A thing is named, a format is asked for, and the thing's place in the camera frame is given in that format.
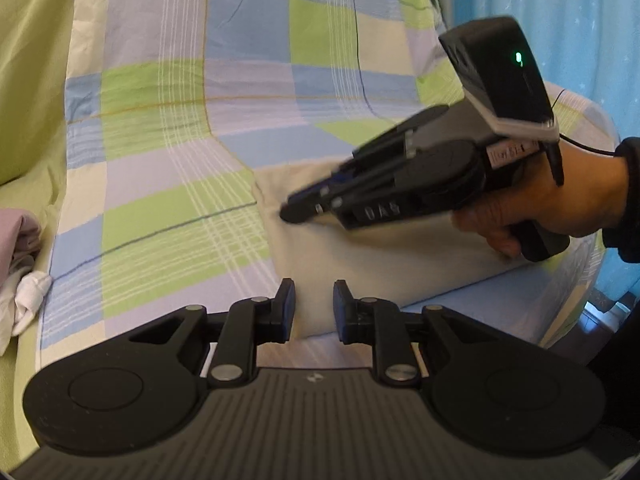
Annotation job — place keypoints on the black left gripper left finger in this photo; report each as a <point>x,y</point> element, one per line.
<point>221,345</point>

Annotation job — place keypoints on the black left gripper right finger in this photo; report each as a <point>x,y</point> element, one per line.
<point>406,346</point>

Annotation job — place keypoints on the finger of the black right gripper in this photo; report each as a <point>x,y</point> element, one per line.
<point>345,179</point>
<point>356,201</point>

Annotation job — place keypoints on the beige cloth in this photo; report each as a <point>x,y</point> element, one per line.
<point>407,262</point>

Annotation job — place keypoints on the dark sleeved right forearm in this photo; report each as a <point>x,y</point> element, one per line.
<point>621,224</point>

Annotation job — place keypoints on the person's right hand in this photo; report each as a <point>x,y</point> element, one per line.
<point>576,208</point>

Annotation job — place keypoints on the blue green plaid bedsheet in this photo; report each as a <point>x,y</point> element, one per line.
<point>174,107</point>

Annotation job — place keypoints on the blue curtain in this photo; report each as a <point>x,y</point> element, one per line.
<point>590,47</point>

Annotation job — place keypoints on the white crumpled garment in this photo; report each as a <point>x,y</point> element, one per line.
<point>22,295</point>

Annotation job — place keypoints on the lilac crumpled garment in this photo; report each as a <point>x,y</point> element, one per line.
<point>20,239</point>

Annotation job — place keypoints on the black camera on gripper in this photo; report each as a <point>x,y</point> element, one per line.
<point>500,78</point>

